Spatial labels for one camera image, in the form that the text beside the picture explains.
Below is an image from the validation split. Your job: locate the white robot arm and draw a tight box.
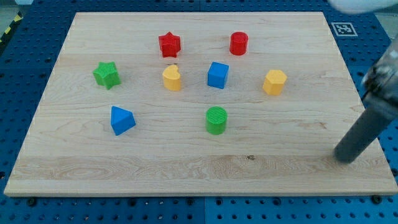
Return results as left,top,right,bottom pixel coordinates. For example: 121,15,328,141
329,0,397,164

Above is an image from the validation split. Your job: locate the blue triangle block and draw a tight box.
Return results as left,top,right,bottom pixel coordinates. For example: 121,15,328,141
110,106,136,136

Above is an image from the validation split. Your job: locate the green star block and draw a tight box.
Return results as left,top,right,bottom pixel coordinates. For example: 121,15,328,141
93,62,121,90

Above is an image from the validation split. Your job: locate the white fiducial marker tag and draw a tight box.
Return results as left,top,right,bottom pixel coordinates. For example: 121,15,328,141
331,22,358,37

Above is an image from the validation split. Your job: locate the green cylinder block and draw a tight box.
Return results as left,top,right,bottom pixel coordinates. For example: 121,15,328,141
206,106,228,135

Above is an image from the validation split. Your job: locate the yellow hexagon block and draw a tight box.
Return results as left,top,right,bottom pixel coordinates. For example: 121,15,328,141
262,70,287,95

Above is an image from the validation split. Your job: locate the silver pusher mount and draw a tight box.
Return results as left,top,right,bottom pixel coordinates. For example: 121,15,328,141
361,39,397,107

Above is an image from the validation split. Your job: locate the yellow heart block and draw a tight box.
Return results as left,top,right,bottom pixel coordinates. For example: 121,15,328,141
162,64,181,91

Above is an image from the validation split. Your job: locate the blue cube block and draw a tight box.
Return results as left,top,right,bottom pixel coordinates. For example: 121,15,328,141
207,62,229,89

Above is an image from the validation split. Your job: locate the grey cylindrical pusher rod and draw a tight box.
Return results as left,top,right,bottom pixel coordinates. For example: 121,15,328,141
333,93,397,164

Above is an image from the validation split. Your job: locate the red cylinder block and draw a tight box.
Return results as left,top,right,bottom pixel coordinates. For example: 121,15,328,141
229,32,249,56

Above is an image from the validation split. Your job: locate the red star block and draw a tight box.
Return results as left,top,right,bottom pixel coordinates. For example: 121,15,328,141
158,32,181,58

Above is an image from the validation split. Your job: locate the wooden board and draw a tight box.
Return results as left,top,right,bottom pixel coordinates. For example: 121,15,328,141
4,12,397,197

